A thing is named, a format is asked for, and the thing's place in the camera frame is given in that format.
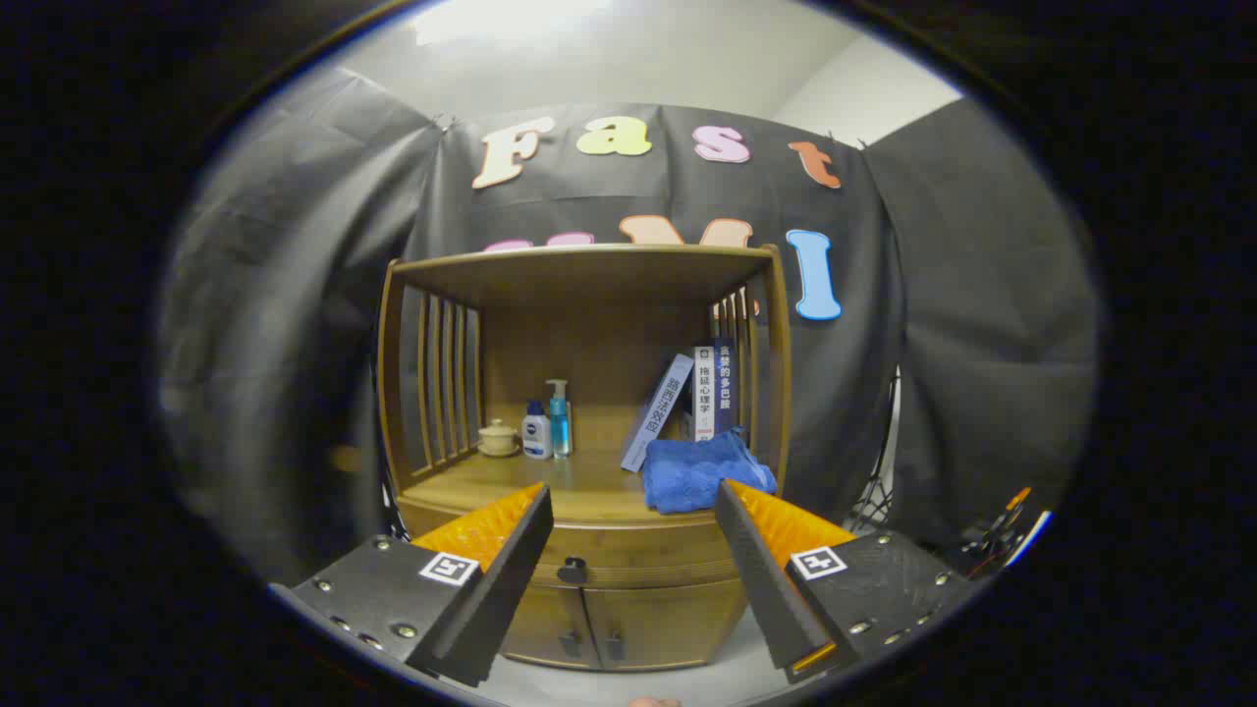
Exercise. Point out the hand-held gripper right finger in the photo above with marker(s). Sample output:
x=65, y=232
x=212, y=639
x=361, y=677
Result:
x=761, y=579

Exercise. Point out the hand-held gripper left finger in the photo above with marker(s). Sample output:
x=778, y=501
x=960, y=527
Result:
x=511, y=579

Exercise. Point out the black drawer knob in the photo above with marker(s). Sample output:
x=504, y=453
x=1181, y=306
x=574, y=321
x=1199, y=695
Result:
x=573, y=571

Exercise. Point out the wooden drawer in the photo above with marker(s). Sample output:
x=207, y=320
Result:
x=638, y=550

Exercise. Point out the wooden cabinet door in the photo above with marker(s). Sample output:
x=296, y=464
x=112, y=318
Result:
x=550, y=628
x=668, y=624

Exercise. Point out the wooden countertop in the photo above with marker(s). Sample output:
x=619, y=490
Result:
x=550, y=486

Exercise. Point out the wooden cabinet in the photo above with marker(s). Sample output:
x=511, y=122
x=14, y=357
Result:
x=589, y=324

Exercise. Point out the blue towel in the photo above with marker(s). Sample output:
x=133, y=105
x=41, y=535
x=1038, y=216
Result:
x=697, y=476

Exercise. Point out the cream lidded teacup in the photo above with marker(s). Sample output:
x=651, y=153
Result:
x=498, y=439

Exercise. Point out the white bottle with blue cap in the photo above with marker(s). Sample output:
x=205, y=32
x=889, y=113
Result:
x=536, y=437

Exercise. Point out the blue pump bottle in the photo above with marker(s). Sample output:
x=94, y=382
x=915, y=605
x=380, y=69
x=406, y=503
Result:
x=560, y=427

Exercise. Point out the dark blue book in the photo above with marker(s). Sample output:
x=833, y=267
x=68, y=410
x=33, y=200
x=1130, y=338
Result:
x=726, y=388

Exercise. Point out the white spine book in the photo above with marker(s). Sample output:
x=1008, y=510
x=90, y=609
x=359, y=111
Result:
x=705, y=393

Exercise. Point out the grey leaning book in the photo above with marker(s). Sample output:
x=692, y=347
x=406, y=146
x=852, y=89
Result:
x=656, y=412

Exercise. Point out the black device with orange part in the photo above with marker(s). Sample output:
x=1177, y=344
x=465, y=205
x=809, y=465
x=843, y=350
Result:
x=992, y=540

